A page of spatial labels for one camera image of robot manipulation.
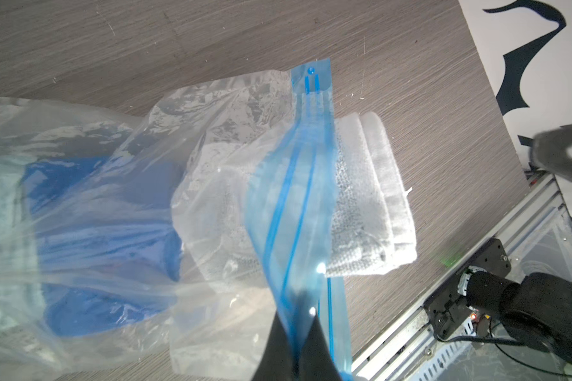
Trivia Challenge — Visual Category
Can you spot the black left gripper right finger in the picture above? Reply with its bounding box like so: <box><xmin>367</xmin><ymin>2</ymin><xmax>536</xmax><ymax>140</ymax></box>
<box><xmin>296</xmin><ymin>316</ymin><xmax>341</xmax><ymax>381</ymax></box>

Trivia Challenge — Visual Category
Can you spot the clear vacuum bag blue zip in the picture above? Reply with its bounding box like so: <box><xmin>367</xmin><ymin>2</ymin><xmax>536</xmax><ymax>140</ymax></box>
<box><xmin>0</xmin><ymin>60</ymin><xmax>352</xmax><ymax>380</ymax></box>

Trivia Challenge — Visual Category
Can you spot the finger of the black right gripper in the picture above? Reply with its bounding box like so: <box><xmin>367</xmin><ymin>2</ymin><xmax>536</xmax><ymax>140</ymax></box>
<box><xmin>530</xmin><ymin>125</ymin><xmax>572</xmax><ymax>182</ymax></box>

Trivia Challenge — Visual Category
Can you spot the blue towel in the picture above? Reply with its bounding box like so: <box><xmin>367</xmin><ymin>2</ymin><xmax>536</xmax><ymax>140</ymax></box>
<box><xmin>22</xmin><ymin>157</ymin><xmax>183</xmax><ymax>338</ymax></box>

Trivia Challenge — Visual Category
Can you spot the grey towel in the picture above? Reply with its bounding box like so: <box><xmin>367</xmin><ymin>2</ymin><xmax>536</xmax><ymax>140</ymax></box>
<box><xmin>172</xmin><ymin>112</ymin><xmax>417</xmax><ymax>287</ymax></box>

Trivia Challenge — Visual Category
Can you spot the light teal towel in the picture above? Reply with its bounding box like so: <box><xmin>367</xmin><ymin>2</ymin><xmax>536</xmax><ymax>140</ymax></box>
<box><xmin>0</xmin><ymin>156</ymin><xmax>44</xmax><ymax>334</ymax></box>

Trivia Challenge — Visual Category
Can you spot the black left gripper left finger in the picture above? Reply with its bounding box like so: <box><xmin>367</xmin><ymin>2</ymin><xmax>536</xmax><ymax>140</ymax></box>
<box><xmin>251</xmin><ymin>314</ymin><xmax>296</xmax><ymax>381</ymax></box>

